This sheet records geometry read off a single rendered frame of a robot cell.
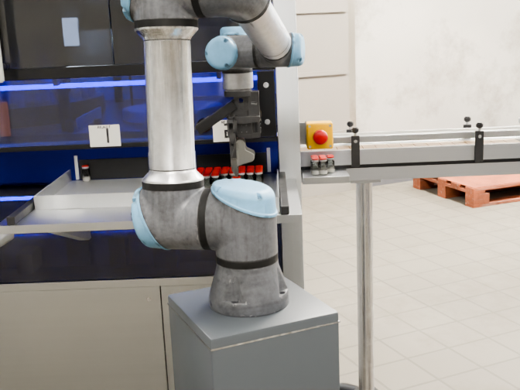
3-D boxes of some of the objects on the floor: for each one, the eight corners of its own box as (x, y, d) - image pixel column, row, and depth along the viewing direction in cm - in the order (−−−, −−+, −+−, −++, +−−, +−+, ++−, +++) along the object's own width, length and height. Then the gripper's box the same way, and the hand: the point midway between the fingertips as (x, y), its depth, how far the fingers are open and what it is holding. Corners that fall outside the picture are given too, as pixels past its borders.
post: (289, 449, 235) (261, -305, 187) (308, 449, 234) (285, -306, 187) (289, 461, 228) (261, -317, 181) (309, 460, 228) (285, -317, 181)
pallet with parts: (525, 170, 626) (526, 131, 619) (605, 188, 553) (608, 144, 545) (408, 188, 581) (408, 146, 574) (479, 210, 508) (480, 162, 500)
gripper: (258, 91, 180) (261, 178, 184) (258, 87, 190) (262, 170, 195) (222, 93, 180) (227, 179, 185) (225, 89, 190) (229, 171, 195)
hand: (234, 170), depth 189 cm, fingers closed
